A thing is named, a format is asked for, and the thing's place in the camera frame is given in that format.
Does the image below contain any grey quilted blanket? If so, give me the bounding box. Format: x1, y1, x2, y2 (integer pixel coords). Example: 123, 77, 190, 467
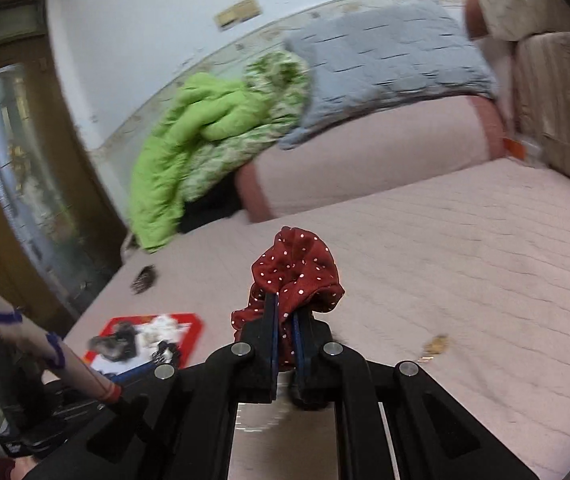
277, 0, 498, 151

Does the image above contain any beige striped bedding bundle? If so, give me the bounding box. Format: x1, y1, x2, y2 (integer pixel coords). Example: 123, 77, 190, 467
512, 32, 570, 201

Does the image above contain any grey furry scrunchie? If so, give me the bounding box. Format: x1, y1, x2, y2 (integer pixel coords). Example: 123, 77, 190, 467
89, 322, 138, 362

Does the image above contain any white paper-wrapped rod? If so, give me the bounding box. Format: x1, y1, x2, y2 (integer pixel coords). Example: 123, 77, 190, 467
0, 267, 152, 442

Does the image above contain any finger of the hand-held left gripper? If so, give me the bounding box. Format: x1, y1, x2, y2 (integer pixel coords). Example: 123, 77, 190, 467
114, 364, 160, 387

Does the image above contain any bright green quilt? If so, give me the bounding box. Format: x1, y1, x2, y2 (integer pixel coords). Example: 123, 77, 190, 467
130, 72, 266, 253

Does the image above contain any black cloth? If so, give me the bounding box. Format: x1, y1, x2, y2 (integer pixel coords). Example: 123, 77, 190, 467
182, 192, 243, 233

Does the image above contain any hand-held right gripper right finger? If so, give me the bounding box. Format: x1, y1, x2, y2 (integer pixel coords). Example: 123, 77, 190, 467
287, 310, 541, 480

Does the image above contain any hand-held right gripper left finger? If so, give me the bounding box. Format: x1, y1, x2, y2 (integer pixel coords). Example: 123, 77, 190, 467
25, 292, 281, 480

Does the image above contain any red polka-dot scrunchie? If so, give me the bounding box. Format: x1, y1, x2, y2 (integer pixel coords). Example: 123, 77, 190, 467
231, 227, 346, 371

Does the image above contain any red tray with white inside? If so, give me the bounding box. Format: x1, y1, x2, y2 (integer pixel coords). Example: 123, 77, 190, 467
84, 312, 205, 381

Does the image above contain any dark beaded hair clip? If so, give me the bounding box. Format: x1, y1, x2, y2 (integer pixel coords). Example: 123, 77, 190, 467
130, 265, 159, 295

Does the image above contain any beige wall plaque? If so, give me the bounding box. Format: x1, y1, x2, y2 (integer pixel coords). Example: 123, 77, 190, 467
214, 0, 262, 30

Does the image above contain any white dotted scrunchie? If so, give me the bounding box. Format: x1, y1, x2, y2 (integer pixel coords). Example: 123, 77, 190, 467
140, 315, 187, 346

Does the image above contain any pink quilted bed cover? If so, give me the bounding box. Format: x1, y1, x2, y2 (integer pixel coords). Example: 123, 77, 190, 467
62, 157, 570, 480

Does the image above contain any green and white patterned quilt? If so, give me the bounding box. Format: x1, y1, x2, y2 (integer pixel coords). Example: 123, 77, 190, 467
180, 50, 311, 201

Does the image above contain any gold hair clip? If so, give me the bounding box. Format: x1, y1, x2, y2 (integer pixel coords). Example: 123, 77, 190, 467
417, 335, 450, 362

